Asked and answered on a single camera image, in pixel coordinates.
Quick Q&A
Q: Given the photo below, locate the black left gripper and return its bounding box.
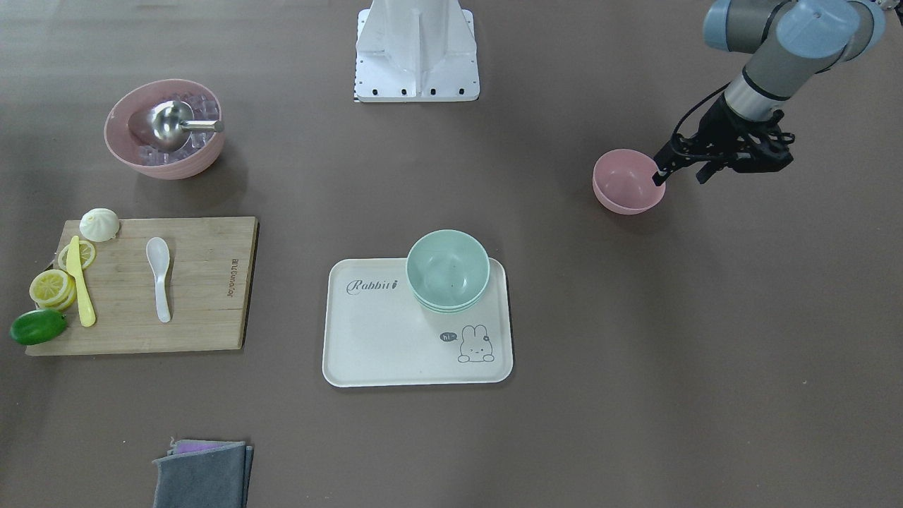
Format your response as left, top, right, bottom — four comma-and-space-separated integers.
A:
653, 95, 794, 186

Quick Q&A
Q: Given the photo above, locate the small pink bowl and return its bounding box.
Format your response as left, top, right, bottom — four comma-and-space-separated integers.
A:
591, 148, 667, 215

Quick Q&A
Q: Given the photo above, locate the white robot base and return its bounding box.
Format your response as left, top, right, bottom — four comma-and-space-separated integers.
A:
354, 1, 480, 103

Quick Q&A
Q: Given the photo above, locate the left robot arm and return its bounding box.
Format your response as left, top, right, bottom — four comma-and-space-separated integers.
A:
653, 1, 887, 186

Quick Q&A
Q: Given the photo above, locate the top green bowl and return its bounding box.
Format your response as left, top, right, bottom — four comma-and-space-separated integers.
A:
406, 229, 490, 312

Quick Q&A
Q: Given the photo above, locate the large pink bowl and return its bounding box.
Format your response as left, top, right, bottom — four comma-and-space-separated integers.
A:
104, 78, 226, 180

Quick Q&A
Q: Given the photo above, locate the white ceramic spoon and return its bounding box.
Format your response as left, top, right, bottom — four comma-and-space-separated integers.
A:
146, 237, 171, 322

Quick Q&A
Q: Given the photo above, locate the white rabbit tray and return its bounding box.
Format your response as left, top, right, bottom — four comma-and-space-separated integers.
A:
322, 258, 515, 388

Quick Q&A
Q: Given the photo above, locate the bamboo cutting board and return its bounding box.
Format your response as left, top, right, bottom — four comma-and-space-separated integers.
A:
25, 217, 258, 356

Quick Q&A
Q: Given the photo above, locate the metal scoop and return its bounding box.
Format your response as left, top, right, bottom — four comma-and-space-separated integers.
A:
127, 100, 224, 153

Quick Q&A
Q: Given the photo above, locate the grey folded cloth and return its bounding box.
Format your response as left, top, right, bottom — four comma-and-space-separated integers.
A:
152, 440, 254, 507

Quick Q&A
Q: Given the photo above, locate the yellow plastic knife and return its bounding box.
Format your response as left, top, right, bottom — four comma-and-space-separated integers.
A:
66, 236, 97, 327

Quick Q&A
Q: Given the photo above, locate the green lime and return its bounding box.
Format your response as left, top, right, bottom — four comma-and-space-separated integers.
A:
10, 308, 68, 345

